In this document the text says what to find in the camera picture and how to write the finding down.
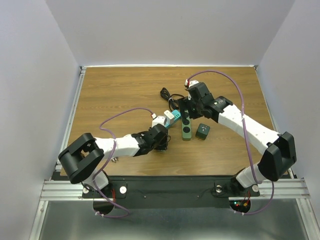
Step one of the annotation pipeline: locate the black power cord with plug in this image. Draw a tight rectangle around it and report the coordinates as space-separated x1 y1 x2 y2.
159 87 187 112

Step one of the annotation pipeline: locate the green power strip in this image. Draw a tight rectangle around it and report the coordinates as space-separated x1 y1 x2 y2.
181 118 192 141

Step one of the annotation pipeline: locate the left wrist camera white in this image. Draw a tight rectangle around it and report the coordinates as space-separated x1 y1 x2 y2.
151 113 167 128

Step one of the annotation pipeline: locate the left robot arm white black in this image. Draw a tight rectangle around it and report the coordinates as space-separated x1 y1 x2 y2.
58 124 168 197

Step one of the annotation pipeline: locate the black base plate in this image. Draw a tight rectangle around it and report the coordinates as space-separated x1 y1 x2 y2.
82 175 266 210

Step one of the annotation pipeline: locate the blue usb socket strip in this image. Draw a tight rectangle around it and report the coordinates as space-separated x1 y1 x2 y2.
164 109 181 129

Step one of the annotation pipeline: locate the dark green cube adapter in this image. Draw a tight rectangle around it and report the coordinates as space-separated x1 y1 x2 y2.
195 123 211 140

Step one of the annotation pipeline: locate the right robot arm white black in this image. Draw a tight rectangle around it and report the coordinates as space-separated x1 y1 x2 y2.
178 80 297 195

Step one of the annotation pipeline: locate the white charger plug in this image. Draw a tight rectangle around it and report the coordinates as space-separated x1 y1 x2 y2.
164 110 175 125

